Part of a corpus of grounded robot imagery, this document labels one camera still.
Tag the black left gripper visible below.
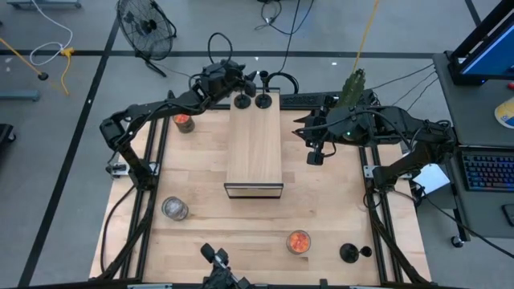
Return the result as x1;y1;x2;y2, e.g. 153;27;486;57
199;59;259;101

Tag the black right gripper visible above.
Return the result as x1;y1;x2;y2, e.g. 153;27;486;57
292;108;343;166

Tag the black round lid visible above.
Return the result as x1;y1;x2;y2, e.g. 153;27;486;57
234;90;252;110

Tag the black candlestick holder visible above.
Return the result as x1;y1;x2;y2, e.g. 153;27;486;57
339;242;373;265
255;70;273;110

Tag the orange candle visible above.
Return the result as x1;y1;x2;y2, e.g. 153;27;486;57
172;113;196;134
285;229;312;255

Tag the silver grey candle jar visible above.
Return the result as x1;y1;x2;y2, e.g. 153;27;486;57
161;196;190;222

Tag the black power strip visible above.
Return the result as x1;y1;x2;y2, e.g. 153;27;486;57
279;92;342;109

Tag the green cactus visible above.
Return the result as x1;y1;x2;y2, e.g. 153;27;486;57
336;67;367;108

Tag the black floor fan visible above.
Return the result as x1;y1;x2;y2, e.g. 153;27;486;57
116;0;178;78

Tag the white box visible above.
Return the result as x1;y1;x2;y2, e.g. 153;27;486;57
413;163;451;196

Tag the grey desk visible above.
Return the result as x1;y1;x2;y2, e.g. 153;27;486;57
432;51;514;242

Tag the backlit rainbow keyboard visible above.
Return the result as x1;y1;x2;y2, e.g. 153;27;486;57
460;150;514;193

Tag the black computer monitor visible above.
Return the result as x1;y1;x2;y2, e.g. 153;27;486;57
447;0;514;86

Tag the yellow white blue disc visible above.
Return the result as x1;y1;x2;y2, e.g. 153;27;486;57
493;96;514;130

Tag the grey floor bar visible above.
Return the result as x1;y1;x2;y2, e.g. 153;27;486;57
0;90;41;102

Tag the black floor object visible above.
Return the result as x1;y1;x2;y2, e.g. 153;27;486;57
0;123;17;146

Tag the long black looped cable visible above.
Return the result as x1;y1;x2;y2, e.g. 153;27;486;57
265;0;302;96

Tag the black aluminium table frame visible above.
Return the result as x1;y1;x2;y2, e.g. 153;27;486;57
88;90;434;289

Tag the wooden shelf with black frame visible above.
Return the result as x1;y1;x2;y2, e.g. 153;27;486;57
223;87;284;200

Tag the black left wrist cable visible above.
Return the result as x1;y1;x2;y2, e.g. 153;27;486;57
206;31;235;67

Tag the black floor cable bundle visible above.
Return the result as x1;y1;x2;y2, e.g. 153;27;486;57
255;0;315;36

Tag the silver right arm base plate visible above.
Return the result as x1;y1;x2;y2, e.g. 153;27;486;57
363;165;413;181

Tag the thin black fan cable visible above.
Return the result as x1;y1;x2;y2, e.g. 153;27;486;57
158;63;194;80

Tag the yellow hanging cable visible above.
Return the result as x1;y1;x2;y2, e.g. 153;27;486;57
353;0;381;73

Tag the thin black floor cable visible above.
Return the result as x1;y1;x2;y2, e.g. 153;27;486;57
391;71;438;108
405;78;439;112
373;63;435;90

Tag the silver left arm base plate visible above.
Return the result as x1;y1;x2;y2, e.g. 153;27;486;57
105;162;160;178

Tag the white floor cable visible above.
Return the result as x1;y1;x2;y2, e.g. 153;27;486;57
29;0;75;67

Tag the yellow floor cable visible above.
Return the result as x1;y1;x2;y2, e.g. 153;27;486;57
59;47;77;96

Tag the yellow cord with black end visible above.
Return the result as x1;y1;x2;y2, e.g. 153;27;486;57
0;37;50;82

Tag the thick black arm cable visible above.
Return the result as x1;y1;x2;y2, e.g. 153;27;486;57
99;186;136;278

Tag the black desk cable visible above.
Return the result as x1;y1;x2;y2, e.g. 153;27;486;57
417;188;514;260

